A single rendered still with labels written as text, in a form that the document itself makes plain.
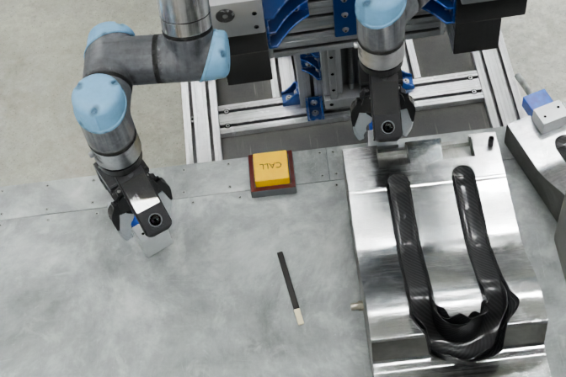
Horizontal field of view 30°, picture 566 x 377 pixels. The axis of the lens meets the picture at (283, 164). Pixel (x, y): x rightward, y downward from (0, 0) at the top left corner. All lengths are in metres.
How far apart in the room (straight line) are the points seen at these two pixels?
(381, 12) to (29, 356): 0.79
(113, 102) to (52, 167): 1.48
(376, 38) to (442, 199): 0.30
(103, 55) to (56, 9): 1.76
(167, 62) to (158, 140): 1.39
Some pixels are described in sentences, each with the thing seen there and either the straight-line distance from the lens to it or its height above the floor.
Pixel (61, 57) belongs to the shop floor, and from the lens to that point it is 3.22.
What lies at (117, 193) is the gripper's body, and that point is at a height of 0.98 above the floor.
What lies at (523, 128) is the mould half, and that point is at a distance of 1.87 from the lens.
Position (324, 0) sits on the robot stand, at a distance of 2.08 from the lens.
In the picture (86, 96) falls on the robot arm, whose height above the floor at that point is 1.20.
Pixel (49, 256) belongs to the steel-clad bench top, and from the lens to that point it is 1.87.
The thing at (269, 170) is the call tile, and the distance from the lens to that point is 1.84.
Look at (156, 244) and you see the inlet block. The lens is 1.81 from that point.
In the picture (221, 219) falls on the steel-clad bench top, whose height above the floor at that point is 0.80.
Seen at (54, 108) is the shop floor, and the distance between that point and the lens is 3.10.
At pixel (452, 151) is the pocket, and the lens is 1.82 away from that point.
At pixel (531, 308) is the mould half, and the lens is 1.61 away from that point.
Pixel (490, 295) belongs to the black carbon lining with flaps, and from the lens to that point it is 1.63.
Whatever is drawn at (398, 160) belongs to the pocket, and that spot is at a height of 0.86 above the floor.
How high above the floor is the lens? 2.36
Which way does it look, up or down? 56 degrees down
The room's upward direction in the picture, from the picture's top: 9 degrees counter-clockwise
